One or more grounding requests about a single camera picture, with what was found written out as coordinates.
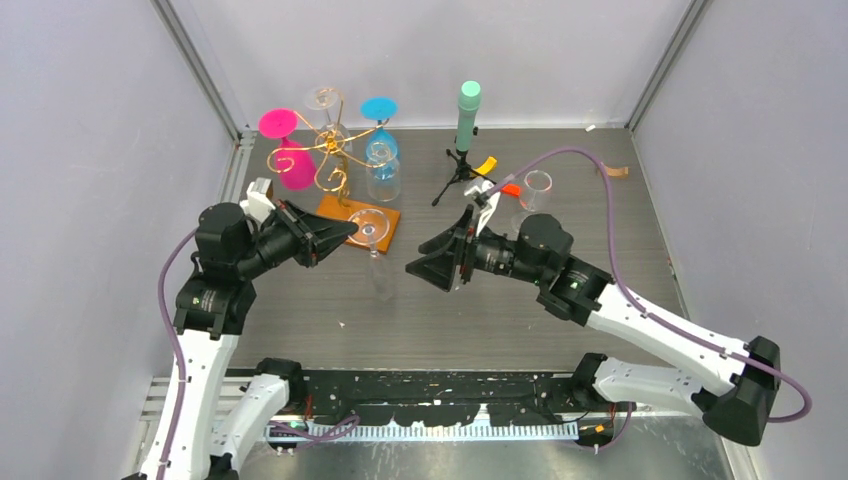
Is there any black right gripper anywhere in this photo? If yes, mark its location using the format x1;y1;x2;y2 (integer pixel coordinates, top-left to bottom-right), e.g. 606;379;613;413
407;203;548;291

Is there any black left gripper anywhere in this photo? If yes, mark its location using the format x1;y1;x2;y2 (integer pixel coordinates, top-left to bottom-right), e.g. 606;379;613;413
236;198;359;278

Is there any clear tall flute glass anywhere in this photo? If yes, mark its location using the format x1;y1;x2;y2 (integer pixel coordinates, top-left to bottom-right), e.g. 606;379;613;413
348;208;394;301

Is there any clear stemmed wine glass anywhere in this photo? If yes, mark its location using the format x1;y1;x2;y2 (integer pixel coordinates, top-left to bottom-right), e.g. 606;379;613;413
511;170;553;233

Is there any clear patterned tumbler glass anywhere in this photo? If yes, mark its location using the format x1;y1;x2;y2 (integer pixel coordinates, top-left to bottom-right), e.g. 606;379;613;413
366;141;401;202

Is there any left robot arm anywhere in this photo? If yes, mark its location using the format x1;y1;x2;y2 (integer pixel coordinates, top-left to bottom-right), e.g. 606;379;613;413
134;201;358;479

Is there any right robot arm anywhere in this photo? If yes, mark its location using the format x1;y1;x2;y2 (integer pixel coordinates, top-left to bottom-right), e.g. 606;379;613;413
405;206;781;446

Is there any orange wooden rack base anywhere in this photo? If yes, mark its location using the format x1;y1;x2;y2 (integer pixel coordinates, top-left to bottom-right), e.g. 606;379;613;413
316;194;401;254

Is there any pink wine glass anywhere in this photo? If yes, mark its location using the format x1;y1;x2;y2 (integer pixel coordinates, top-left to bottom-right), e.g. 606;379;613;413
258;108;316;191

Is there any clear rear wine glass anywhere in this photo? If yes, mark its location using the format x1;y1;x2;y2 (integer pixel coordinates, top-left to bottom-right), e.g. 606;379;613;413
304;86;349;139

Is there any blue wine glass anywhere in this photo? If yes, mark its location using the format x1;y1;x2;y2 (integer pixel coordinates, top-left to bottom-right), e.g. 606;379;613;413
360;96;399;182

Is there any black tripod mic stand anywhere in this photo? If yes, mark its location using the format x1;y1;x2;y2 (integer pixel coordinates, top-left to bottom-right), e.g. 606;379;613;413
431;149;487;207

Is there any yellow curved block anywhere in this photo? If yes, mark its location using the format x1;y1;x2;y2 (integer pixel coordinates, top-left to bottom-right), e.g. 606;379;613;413
474;156;498;176

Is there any orange rectangular block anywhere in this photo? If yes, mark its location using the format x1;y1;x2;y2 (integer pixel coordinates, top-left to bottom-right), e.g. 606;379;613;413
500;183;521;198

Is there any mint green microphone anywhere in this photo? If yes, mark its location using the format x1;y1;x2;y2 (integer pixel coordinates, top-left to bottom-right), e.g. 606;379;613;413
455;80;482;155

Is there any brown curved wooden block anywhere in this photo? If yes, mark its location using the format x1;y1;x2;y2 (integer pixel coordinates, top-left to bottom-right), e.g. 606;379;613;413
598;164;630;179

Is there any gold wire glass rack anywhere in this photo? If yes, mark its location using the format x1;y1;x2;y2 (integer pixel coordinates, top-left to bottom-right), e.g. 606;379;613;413
289;109;377;203

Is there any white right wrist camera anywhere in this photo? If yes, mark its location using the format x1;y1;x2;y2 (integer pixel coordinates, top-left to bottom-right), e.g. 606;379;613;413
464;177;501;237

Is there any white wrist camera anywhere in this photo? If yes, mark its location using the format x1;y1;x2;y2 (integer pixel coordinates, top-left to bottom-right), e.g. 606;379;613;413
464;177;501;237
239;177;275;224

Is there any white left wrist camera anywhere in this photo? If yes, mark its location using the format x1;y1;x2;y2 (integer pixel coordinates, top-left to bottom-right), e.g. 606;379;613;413
239;177;275;224

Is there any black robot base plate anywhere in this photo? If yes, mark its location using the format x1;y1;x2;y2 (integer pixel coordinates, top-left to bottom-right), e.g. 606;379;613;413
210;368;639;429

